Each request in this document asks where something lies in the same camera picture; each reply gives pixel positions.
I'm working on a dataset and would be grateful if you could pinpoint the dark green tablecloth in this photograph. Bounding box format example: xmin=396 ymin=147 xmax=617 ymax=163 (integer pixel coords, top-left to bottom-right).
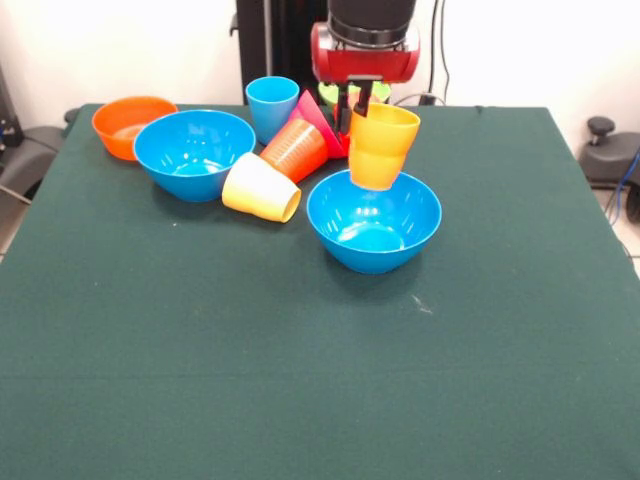
xmin=0 ymin=102 xmax=640 ymax=480

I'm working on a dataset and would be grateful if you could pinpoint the green bowl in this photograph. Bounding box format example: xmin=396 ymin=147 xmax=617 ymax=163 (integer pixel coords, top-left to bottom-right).
xmin=317 ymin=81 xmax=392 ymax=107

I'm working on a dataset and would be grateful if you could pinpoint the pink bowl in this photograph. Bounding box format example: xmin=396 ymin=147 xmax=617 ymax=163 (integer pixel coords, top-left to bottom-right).
xmin=289 ymin=89 xmax=347 ymax=160

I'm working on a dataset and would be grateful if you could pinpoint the light orange cup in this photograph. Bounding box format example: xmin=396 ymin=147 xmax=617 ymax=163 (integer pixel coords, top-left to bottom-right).
xmin=348 ymin=103 xmax=422 ymax=192

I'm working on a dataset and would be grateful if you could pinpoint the orange bowl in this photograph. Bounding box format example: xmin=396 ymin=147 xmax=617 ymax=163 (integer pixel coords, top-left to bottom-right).
xmin=91 ymin=95 xmax=180 ymax=162

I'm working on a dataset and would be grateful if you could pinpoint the grey pedestal foot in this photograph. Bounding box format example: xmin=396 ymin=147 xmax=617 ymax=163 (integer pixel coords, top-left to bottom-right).
xmin=0 ymin=107 xmax=81 ymax=201
xmin=579 ymin=116 xmax=640 ymax=189

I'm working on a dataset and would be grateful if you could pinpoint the black hanging cable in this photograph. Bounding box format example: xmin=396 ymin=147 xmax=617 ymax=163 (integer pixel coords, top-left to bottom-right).
xmin=389 ymin=0 xmax=454 ymax=107

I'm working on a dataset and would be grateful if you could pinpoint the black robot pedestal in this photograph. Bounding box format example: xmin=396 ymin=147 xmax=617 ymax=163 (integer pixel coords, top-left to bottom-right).
xmin=229 ymin=0 xmax=407 ymax=107

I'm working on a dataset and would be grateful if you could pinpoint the blue cup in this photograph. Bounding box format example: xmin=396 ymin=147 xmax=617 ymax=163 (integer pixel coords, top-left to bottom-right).
xmin=244 ymin=75 xmax=301 ymax=147

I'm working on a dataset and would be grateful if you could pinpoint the yellow cup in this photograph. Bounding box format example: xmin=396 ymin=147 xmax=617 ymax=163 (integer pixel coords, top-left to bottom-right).
xmin=221 ymin=151 xmax=303 ymax=224

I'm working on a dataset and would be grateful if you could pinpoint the large blue bowl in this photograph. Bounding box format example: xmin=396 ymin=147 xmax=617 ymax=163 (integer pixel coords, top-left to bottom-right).
xmin=305 ymin=168 xmax=443 ymax=275
xmin=132 ymin=109 xmax=258 ymax=204

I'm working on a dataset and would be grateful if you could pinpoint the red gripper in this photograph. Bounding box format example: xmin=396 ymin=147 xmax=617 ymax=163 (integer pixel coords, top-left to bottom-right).
xmin=309 ymin=21 xmax=422 ymax=137

